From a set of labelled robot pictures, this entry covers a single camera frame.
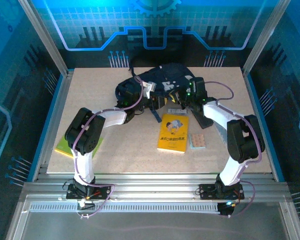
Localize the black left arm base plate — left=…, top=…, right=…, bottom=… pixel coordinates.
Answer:
left=65, top=183, right=111, bottom=201

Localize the green book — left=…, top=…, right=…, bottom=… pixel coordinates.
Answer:
left=54, top=134, right=104, bottom=159

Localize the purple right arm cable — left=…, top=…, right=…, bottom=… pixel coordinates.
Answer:
left=204, top=80, right=266, bottom=218

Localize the white plug connector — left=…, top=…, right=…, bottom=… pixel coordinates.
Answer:
left=77, top=199, right=96, bottom=211

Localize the blue notepad with orange pattern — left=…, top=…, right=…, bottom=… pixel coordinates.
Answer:
left=188, top=133, right=207, bottom=150

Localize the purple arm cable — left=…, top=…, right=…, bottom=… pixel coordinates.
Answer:
left=73, top=75, right=145, bottom=219
left=204, top=80, right=266, bottom=218

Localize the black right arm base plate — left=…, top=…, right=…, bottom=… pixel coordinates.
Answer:
left=199, top=183, right=246, bottom=201

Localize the slotted grey cable duct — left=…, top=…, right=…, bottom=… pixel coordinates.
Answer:
left=29, top=203, right=221, bottom=214

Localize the navy blue backpack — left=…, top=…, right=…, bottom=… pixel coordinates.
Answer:
left=114, top=58, right=206, bottom=124

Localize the yellow book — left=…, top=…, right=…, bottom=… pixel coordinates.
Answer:
left=156, top=113, right=190, bottom=154

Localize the black controller box with LED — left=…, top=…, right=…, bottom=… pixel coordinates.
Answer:
left=217, top=201, right=236, bottom=217

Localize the small white printed pack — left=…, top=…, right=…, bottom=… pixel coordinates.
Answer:
left=168, top=107, right=189, bottom=114

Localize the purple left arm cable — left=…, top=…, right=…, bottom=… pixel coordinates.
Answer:
left=73, top=75, right=145, bottom=219

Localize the aluminium frame post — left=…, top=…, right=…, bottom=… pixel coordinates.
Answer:
left=17, top=0, right=70, bottom=77
left=241, top=0, right=292, bottom=77

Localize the aluminium frame rail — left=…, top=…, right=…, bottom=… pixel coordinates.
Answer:
left=21, top=172, right=292, bottom=201

